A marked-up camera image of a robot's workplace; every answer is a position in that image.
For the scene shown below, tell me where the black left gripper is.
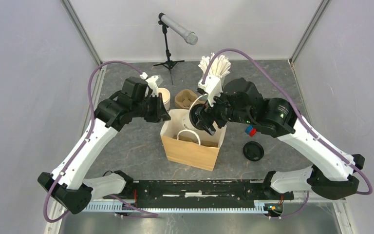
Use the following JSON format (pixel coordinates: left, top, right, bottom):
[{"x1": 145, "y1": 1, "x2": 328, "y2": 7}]
[{"x1": 132, "y1": 92, "x2": 171, "y2": 123}]

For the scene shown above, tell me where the brown pulp carrier top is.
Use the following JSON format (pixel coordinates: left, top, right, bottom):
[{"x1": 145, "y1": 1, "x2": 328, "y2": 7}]
[{"x1": 173, "y1": 136, "x2": 219, "y2": 148}]

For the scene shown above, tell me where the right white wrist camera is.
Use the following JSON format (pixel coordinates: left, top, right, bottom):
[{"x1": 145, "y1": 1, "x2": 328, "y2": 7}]
[{"x1": 197, "y1": 75, "x2": 223, "y2": 107}]

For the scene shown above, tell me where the white paper cup printed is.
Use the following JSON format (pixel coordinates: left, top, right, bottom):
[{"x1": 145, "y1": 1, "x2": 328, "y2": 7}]
[{"x1": 158, "y1": 88, "x2": 170, "y2": 111}]

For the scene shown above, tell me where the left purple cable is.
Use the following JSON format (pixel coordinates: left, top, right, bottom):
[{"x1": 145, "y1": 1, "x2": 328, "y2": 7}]
[{"x1": 43, "y1": 60, "x2": 159, "y2": 223}]

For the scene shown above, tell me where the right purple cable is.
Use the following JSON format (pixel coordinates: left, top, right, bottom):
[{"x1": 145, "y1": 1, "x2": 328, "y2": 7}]
[{"x1": 201, "y1": 48, "x2": 374, "y2": 220}]

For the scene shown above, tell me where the blue toy brick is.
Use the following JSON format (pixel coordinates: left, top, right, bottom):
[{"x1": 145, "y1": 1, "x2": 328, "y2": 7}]
[{"x1": 245, "y1": 125, "x2": 254, "y2": 135}]

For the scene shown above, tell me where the black microphone stand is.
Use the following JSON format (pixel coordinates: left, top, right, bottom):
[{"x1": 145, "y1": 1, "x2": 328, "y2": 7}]
[{"x1": 153, "y1": 20, "x2": 185, "y2": 84}]

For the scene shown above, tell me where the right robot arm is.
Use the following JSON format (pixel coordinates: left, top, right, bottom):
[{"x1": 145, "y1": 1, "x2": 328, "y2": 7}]
[{"x1": 189, "y1": 76, "x2": 365, "y2": 200}]

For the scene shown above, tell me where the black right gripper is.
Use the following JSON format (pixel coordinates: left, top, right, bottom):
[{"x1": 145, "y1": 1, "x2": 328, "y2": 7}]
[{"x1": 195, "y1": 87, "x2": 253, "y2": 135}]

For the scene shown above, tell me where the purple cable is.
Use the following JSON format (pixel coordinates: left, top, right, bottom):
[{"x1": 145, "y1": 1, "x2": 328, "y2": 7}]
[
  {"x1": 43, "y1": 60, "x2": 159, "y2": 223},
  {"x1": 201, "y1": 48, "x2": 374, "y2": 220}
]

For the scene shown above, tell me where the brown pulp cup carrier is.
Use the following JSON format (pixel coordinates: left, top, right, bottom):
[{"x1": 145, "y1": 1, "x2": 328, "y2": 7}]
[{"x1": 174, "y1": 89, "x2": 204, "y2": 109}]

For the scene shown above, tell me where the black plastic cup lid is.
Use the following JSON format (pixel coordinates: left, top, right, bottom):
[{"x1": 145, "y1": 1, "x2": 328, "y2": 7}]
[{"x1": 189, "y1": 104, "x2": 204, "y2": 131}]

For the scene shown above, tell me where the grey microphone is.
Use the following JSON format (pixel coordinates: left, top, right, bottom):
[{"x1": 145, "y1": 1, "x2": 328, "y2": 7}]
[{"x1": 158, "y1": 13, "x2": 198, "y2": 45}]

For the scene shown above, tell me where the brown paper bag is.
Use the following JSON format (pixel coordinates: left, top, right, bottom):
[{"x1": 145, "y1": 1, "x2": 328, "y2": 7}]
[{"x1": 160, "y1": 109, "x2": 226, "y2": 171}]

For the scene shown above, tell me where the red toy brick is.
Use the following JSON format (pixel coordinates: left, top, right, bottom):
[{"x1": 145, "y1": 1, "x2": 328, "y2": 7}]
[{"x1": 249, "y1": 128, "x2": 257, "y2": 137}]

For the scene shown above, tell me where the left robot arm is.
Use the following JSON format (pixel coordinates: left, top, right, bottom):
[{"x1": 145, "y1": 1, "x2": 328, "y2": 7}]
[{"x1": 37, "y1": 75, "x2": 171, "y2": 214}]

